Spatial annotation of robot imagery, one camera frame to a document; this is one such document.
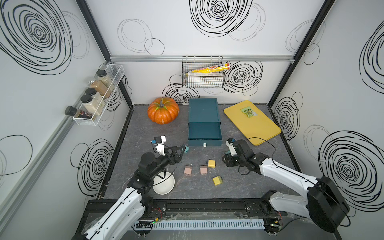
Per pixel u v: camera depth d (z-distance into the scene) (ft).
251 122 3.57
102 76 2.42
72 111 1.96
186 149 3.08
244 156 2.12
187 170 2.79
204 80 2.84
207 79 2.84
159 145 2.18
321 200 1.33
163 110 3.27
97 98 2.23
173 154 2.13
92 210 2.52
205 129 2.74
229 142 2.57
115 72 3.19
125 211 1.61
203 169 2.80
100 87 2.37
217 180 2.65
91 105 2.13
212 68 2.86
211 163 2.85
